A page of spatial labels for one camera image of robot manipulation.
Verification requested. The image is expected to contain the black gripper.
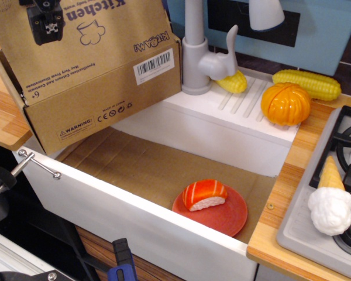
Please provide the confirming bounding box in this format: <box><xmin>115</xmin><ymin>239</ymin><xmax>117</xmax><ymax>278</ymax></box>
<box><xmin>19</xmin><ymin>0</ymin><xmax>65</xmax><ymax>46</ymax></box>

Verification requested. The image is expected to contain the brown cardboard box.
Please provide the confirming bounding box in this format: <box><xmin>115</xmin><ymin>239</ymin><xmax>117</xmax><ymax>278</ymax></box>
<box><xmin>0</xmin><ymin>1</ymin><xmax>181</xmax><ymax>155</ymax></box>

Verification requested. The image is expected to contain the grey toy faucet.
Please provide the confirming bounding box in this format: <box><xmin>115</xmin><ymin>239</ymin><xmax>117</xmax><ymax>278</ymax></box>
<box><xmin>181</xmin><ymin>1</ymin><xmax>239</xmax><ymax>95</ymax></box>

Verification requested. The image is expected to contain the cardboard sheet in sink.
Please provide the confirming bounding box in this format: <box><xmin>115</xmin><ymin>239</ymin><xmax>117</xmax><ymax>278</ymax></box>
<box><xmin>56</xmin><ymin>127</ymin><xmax>276</xmax><ymax>242</ymax></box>

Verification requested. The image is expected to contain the white toy sink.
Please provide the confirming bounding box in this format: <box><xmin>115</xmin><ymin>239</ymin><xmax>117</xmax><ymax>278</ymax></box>
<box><xmin>20</xmin><ymin>69</ymin><xmax>298</xmax><ymax>280</ymax></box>

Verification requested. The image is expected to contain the white lamp shade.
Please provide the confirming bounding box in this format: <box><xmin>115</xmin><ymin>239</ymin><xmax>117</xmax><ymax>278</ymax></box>
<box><xmin>249</xmin><ymin>0</ymin><xmax>285</xmax><ymax>31</ymax></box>

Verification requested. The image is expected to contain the salmon sushi toy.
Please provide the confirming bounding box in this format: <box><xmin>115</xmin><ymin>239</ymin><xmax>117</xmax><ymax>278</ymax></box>
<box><xmin>181</xmin><ymin>179</ymin><xmax>228</xmax><ymax>211</ymax></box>

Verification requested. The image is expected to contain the orange toy pumpkin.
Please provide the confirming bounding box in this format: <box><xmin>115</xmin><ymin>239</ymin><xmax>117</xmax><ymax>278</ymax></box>
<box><xmin>261</xmin><ymin>83</ymin><xmax>311</xmax><ymax>126</ymax></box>

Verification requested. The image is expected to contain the red round plate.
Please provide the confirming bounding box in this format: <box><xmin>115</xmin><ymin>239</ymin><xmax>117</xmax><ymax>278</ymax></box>
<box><xmin>172</xmin><ymin>186</ymin><xmax>248</xmax><ymax>237</ymax></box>

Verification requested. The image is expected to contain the grey toy stove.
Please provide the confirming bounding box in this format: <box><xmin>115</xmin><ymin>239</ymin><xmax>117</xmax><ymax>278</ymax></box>
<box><xmin>277</xmin><ymin>106</ymin><xmax>351</xmax><ymax>278</ymax></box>

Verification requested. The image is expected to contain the toy ice cream cone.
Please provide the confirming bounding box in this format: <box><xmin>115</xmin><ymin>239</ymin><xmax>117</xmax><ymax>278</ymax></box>
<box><xmin>308</xmin><ymin>156</ymin><xmax>351</xmax><ymax>236</ymax></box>

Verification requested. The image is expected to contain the metal clamp screw handle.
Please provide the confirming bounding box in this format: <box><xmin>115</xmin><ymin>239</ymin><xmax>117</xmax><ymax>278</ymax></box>
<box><xmin>11</xmin><ymin>149</ymin><xmax>62</xmax><ymax>180</ymax></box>

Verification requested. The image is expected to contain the blue black clamp handle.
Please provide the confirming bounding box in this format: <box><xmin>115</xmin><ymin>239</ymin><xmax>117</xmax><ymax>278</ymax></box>
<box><xmin>107</xmin><ymin>238</ymin><xmax>138</xmax><ymax>281</ymax></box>

